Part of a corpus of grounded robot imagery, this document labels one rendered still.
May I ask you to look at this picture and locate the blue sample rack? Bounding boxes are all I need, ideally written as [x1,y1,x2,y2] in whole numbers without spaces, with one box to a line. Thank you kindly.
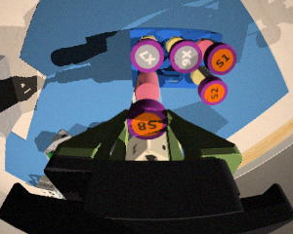
[130,27,223,89]

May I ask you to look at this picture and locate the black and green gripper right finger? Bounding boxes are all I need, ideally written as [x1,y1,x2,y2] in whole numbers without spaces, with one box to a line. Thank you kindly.
[166,109,243,174]

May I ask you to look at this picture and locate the blue bench mat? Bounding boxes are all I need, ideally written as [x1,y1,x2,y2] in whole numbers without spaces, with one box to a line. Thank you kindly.
[5,0,289,187]

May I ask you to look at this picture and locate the white tube rack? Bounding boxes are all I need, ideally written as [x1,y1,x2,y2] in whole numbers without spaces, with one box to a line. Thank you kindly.
[35,175,60,198]

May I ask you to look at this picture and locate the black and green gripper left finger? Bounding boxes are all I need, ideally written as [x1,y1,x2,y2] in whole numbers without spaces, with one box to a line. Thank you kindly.
[51,109,129,160]

